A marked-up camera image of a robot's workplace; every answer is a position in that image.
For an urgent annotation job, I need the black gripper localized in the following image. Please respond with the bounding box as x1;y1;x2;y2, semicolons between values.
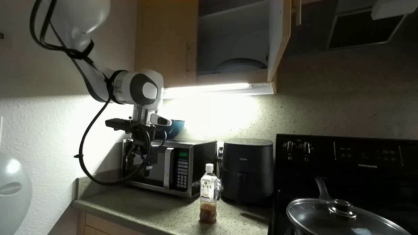
122;123;161;175

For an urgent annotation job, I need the clear bottle with brown tea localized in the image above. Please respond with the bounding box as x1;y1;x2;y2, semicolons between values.
198;162;221;226

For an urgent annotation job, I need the dark plate inside cupboard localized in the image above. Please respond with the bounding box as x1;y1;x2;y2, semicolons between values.
215;56;268;75

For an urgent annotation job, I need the dark blue bowl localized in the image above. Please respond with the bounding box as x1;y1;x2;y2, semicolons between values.
165;119;186;141

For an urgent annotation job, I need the stainless steel microwave oven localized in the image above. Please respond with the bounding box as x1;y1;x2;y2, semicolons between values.
120;137;218;201

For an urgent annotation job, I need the wooden base cabinet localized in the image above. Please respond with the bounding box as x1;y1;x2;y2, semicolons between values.
74;210;147;235

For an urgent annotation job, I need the under-cabinet light strip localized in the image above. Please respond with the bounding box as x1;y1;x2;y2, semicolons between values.
161;81;276;101

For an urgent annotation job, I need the black air fryer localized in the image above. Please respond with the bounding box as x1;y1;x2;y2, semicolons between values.
216;137;275;207

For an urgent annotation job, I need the black frying pan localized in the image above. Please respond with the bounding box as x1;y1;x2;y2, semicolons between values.
284;175;412;235

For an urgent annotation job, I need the black kitchen stove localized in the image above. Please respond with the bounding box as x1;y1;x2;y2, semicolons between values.
268;133;418;235

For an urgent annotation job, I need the glass pan lid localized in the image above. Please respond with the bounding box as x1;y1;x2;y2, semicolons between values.
285;197;412;235

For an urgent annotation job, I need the dark range hood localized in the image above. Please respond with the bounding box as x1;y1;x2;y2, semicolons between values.
285;0;418;58

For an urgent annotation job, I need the white overhead box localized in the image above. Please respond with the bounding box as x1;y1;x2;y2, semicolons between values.
369;0;418;22

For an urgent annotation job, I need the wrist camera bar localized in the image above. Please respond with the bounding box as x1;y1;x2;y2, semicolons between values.
104;113;172;132

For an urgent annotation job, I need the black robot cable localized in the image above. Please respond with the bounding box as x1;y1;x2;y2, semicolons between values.
28;0;169;187

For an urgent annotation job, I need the wooden wall cupboard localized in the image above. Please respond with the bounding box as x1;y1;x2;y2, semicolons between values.
133;0;280;89

